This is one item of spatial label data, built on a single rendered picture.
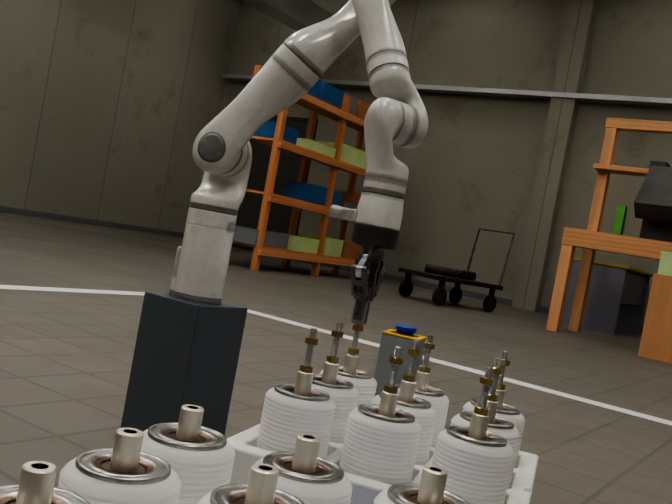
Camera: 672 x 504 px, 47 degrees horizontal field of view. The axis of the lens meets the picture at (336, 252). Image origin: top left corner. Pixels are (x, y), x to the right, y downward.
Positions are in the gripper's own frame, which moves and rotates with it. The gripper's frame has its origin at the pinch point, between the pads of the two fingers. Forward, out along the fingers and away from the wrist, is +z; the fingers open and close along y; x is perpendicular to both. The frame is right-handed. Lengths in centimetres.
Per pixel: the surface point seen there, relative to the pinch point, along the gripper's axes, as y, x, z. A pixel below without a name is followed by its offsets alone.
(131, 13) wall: 833, 639, -266
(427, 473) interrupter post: -55, -23, 7
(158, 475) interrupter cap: -67, -4, 10
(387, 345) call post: 13.7, -2.3, 6.1
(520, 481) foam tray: -11.2, -30.0, 17.1
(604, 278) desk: 721, -52, -19
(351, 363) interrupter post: -1.0, -0.4, 8.4
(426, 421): -14.4, -16.1, 11.6
